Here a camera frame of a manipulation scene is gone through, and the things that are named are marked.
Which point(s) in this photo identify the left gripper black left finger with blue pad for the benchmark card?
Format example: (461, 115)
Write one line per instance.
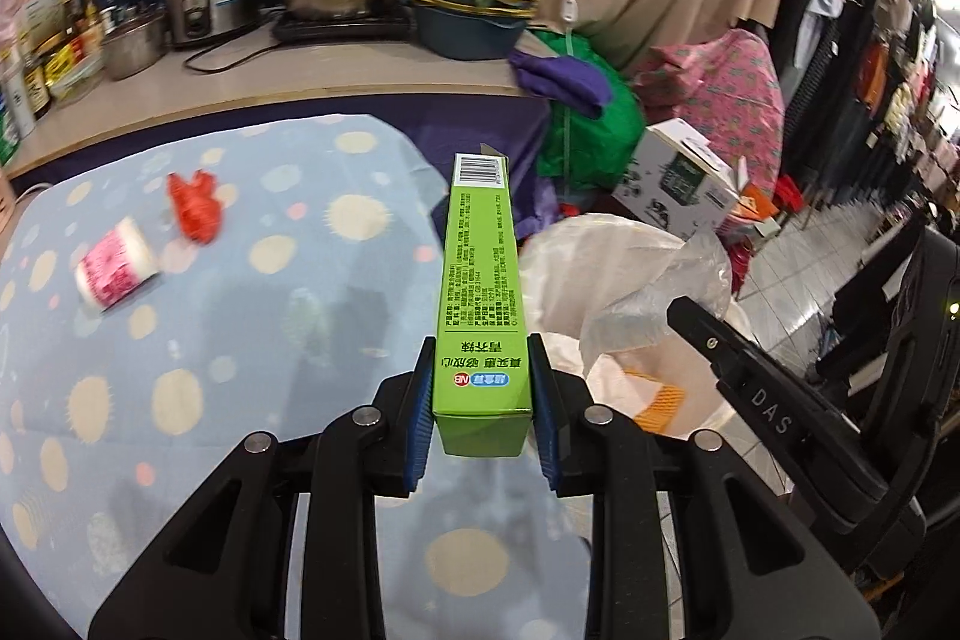
(220, 567)

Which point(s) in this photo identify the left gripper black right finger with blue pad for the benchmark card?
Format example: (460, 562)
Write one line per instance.
(748, 567)

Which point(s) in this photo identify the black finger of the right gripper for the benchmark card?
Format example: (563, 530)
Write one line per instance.
(850, 506)

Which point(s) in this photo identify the orange foam fruit net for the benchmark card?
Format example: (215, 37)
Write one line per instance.
(661, 403)

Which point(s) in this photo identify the green toothpaste box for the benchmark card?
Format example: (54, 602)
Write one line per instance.
(482, 401)

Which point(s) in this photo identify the clear plastic bag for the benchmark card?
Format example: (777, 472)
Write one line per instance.
(700, 270)

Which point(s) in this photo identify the trash bin white liner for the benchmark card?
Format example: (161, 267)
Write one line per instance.
(573, 269)

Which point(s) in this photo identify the blue patterned tablecloth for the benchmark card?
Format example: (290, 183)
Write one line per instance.
(322, 282)

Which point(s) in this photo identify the pink white paper cup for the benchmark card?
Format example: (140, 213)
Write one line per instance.
(117, 265)

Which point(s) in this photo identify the red plastic bag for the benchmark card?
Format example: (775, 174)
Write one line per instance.
(197, 211)

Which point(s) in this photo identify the white green cardboard box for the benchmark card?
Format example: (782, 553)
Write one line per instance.
(676, 182)

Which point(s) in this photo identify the green plastic bag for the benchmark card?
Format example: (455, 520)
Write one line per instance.
(584, 152)

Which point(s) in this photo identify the pink floral cloth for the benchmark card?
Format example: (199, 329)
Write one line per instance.
(728, 91)

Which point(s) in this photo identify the white label bottle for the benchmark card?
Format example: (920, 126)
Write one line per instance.
(14, 88)

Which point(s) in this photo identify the dark soy sauce bottle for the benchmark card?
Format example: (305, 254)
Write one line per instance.
(35, 82)

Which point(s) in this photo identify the purple cloth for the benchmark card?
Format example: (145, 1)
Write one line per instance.
(564, 80)

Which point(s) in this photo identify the clear food container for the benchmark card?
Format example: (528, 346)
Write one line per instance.
(78, 81)

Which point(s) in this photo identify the steel mixing bowl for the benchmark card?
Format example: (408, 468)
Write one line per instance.
(134, 46)

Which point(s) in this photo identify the black induction cooker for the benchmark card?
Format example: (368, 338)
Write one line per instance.
(292, 30)

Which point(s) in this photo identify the stacked teal yellow basins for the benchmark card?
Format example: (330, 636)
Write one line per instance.
(472, 30)

